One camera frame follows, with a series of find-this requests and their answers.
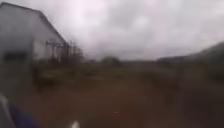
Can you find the dark wooded hillside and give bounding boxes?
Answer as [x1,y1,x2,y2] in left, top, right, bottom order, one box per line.
[156,41,224,67]

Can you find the brown dirt track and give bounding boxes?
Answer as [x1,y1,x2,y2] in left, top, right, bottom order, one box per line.
[26,78,181,128]

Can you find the grey building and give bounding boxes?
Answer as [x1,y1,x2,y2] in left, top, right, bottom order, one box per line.
[0,1,83,64]

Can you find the robot's own part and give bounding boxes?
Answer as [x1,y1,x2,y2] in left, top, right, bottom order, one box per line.
[69,120,80,128]

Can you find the brownish grass field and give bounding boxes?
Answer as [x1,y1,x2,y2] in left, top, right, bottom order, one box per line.
[0,59,224,128]

